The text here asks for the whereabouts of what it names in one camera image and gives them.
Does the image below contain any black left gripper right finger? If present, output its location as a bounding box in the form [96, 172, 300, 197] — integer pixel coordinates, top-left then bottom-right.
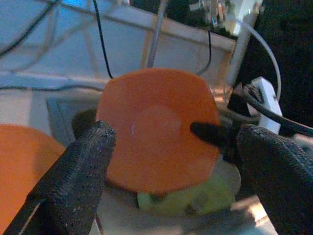
[235, 123, 313, 235]

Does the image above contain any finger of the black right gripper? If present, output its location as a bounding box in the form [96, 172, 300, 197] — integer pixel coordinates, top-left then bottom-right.
[189, 121, 229, 149]

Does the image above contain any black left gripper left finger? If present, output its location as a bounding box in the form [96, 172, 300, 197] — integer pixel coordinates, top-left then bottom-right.
[3, 119, 117, 235]

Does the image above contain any grey bowl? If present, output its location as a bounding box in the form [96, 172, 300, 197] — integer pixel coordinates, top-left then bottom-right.
[96, 156, 243, 235]

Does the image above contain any orange round plate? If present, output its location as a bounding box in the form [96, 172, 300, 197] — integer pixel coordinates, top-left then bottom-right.
[0, 124, 67, 233]

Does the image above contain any orange square bowl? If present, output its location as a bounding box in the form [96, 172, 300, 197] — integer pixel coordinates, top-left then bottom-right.
[95, 68, 223, 196]

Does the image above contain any green plate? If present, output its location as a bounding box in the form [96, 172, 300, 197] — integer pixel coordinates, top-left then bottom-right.
[136, 175, 236, 217]

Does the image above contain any stainless steel sink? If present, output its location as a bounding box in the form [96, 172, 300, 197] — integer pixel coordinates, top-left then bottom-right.
[45, 94, 279, 235]

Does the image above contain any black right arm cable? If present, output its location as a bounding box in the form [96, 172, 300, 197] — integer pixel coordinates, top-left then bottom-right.
[241, 84, 313, 137]

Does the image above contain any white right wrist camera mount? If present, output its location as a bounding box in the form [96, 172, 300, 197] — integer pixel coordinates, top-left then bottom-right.
[249, 76, 284, 135]

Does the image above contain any white cable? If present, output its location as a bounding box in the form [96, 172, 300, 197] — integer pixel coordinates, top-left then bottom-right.
[229, 14, 282, 99]

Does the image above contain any grey hanging cable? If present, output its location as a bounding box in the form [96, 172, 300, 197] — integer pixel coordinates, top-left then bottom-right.
[146, 0, 170, 70]

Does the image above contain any thin black wall cable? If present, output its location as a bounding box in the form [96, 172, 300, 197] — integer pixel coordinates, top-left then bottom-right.
[92, 0, 114, 80]

